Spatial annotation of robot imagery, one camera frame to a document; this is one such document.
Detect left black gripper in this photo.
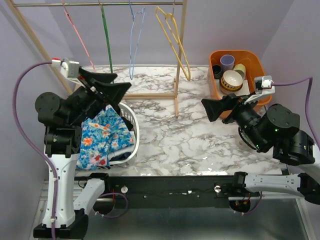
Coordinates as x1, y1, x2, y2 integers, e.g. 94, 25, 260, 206
65, 65, 131, 125

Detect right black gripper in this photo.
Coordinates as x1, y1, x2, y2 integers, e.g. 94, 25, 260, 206
200, 91, 266, 151

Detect black pleated skirt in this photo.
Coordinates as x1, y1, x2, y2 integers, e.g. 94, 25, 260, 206
121, 116, 134, 132

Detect floral blue garment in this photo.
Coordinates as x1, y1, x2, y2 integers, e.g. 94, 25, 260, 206
75, 104, 136, 171

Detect white cloth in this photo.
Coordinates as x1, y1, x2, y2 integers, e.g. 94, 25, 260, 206
107, 147, 132, 159

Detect light blue wire hanger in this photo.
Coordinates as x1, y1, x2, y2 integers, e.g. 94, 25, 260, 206
128, 0, 146, 80

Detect green hanger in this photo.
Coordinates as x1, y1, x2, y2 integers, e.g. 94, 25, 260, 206
98, 1, 114, 73

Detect pink wire hanger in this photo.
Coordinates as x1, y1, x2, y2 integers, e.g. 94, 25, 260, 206
60, 0, 96, 72

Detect yellow hanger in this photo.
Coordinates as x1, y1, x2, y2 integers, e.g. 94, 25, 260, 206
155, 6, 191, 82

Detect blue denim skirt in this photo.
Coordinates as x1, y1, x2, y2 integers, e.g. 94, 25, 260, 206
109, 152, 131, 162

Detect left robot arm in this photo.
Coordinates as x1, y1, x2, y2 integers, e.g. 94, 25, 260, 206
33, 67, 131, 239

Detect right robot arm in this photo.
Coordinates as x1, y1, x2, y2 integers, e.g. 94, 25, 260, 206
201, 94, 320, 205

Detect white laundry basket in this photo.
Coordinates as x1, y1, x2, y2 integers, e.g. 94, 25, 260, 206
74, 102, 140, 171

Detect patterned white bowl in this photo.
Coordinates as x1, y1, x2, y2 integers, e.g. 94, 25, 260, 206
219, 70, 244, 94

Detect black cup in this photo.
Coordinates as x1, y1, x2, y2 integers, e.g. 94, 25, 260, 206
212, 64, 223, 79

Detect wooden clothes rack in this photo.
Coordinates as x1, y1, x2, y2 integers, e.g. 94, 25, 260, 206
5, 0, 188, 117

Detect cream cup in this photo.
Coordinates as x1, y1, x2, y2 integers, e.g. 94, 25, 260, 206
233, 63, 247, 80

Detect purple cup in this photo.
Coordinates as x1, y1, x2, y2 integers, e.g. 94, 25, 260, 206
220, 54, 235, 72

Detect green interior mug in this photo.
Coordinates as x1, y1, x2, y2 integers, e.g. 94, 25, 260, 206
237, 139, 251, 151

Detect orange plastic bin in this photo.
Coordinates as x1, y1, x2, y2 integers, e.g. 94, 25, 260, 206
208, 50, 266, 100

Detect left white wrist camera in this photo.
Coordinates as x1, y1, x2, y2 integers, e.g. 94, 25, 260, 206
59, 58, 81, 85

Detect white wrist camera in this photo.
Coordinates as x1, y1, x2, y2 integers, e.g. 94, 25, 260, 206
59, 58, 81, 85
244, 75, 275, 105

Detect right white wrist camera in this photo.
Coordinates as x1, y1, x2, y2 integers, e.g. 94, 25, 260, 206
244, 75, 275, 105

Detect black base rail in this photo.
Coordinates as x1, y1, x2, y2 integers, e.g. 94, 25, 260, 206
74, 176, 261, 210

